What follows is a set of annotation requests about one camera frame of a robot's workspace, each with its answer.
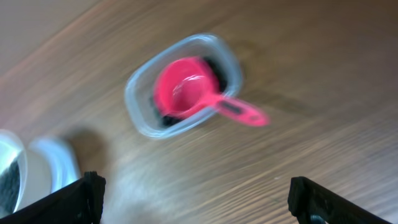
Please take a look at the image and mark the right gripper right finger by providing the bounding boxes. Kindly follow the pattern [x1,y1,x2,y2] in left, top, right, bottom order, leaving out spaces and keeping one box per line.
[287,177,390,224]

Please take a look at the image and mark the clear plastic bean container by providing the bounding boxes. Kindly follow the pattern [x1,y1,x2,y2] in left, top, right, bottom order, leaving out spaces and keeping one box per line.
[124,34,243,139]

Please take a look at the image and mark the white digital kitchen scale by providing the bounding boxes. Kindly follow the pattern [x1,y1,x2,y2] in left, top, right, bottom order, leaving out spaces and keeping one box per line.
[29,138,81,193]

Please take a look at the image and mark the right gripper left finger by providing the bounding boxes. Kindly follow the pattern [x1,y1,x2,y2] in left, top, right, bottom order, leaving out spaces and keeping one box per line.
[1,171,106,224]

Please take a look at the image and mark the white bowl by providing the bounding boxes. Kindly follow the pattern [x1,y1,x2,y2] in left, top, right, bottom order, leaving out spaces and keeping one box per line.
[0,129,53,218]

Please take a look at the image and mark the pink measuring scoop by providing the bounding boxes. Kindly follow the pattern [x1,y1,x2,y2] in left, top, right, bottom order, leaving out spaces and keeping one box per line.
[154,57,270,127]

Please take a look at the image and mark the black beans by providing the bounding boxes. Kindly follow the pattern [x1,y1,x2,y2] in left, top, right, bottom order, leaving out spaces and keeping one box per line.
[0,161,20,218]

